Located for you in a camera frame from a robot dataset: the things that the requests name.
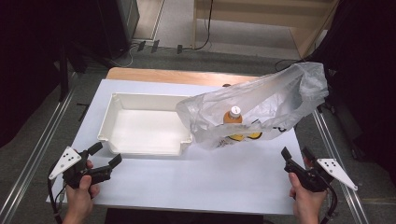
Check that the white table mat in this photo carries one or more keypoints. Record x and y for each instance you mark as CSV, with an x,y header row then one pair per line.
x,y
193,183

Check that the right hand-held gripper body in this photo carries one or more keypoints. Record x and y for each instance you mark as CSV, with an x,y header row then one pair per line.
x,y
337,169

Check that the small yellow item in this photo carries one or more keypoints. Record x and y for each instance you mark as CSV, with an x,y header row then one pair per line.
x,y
254,135

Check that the black cabinet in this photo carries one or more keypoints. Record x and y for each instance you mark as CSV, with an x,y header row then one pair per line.
x,y
118,25

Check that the light wooden shelf frame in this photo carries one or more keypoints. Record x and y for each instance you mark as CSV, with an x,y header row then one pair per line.
x,y
249,18

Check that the translucent white plastic bag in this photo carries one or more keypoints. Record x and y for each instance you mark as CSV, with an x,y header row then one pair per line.
x,y
274,96

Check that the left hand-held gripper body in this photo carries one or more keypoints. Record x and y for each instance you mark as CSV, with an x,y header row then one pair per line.
x,y
67,160

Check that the white plastic tray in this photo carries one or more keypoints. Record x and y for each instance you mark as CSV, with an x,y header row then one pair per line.
x,y
146,130

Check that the wooden table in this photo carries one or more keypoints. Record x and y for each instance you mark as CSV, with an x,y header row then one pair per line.
x,y
162,76

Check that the black metal stand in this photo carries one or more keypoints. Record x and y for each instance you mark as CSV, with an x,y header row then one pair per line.
x,y
63,74

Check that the orange drink bottle white cap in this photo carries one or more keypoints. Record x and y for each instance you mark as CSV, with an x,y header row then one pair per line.
x,y
233,117

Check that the person's left hand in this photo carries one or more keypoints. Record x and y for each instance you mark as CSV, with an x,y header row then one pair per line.
x,y
79,200

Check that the metal floor rail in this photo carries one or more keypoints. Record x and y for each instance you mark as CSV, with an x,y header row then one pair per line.
x,y
37,152
342,174

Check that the person's right hand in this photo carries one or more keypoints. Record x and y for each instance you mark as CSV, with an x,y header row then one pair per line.
x,y
308,205

